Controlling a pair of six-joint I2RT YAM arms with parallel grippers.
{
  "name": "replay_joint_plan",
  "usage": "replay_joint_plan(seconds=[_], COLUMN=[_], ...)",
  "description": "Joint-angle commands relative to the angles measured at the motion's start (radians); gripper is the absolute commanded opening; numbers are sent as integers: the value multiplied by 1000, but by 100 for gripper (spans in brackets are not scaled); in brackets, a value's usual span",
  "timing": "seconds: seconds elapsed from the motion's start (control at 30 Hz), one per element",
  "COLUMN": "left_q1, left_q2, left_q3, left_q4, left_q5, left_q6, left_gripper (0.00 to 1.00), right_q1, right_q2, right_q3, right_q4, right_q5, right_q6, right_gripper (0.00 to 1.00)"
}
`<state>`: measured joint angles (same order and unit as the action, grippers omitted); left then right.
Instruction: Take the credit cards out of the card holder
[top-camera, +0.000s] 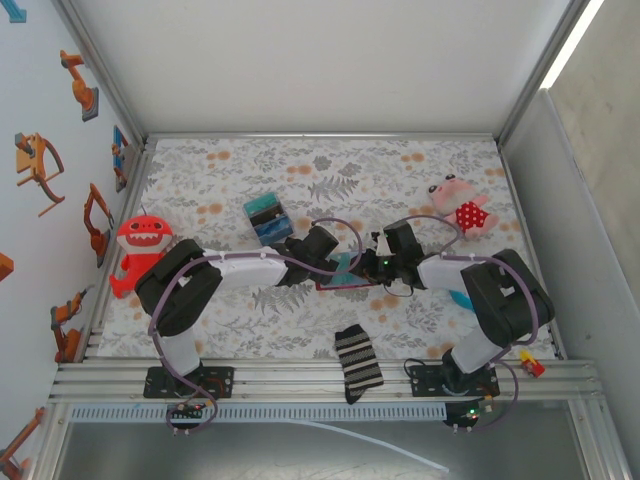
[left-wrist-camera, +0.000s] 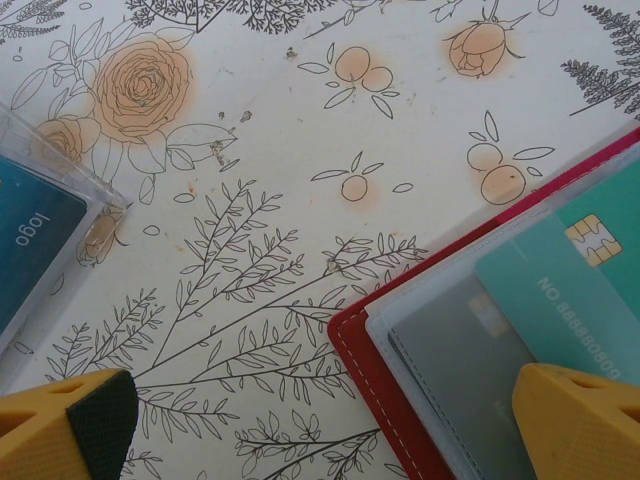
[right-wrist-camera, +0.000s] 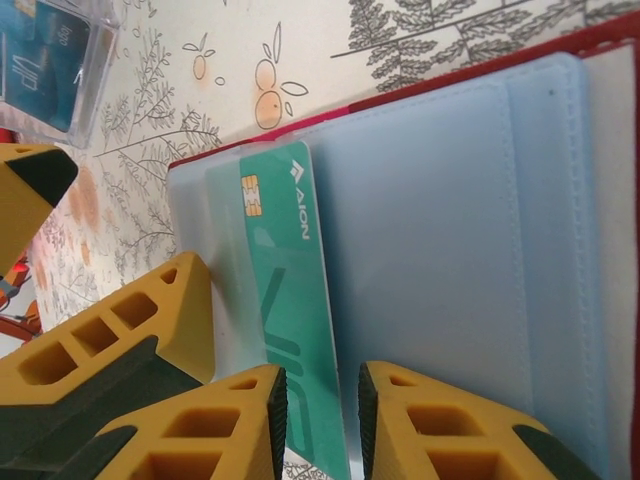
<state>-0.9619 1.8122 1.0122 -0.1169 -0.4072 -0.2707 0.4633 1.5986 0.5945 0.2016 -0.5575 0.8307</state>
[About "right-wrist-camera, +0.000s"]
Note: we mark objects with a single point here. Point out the green chip card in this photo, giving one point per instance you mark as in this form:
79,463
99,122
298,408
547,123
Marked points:
290,280

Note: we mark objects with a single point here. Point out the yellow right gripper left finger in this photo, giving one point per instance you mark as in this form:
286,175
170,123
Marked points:
200,425

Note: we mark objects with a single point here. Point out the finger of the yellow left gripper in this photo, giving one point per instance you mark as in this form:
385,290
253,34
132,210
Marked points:
90,335
20,210

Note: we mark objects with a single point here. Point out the blue VIP card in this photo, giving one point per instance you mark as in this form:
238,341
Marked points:
45,75

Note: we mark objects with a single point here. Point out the blue card pack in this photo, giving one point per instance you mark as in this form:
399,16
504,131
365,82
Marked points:
102,60

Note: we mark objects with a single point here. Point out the red card holder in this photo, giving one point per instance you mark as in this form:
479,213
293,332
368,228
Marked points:
450,250

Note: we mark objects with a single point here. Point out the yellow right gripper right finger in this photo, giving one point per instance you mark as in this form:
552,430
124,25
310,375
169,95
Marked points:
440,435

